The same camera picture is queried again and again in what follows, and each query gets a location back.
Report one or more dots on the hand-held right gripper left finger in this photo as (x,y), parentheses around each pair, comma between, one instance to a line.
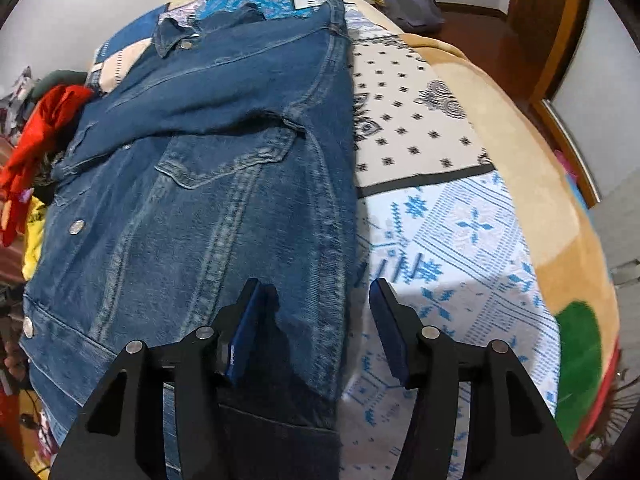
(240,342)

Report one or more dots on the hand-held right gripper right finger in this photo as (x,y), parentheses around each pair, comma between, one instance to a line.
(392,335)

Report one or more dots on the blue denim jacket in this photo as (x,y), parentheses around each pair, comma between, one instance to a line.
(200,210)

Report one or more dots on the yellow printed garment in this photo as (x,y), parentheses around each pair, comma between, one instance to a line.
(35,240)

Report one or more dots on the beige fleece blanket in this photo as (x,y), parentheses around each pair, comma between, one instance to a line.
(525,135)

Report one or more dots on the red garment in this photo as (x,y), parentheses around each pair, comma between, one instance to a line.
(40,135)

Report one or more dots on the grey-green garment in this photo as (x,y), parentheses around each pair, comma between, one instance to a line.
(55,80)

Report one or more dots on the brown wooden door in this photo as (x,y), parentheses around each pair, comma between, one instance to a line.
(545,20)

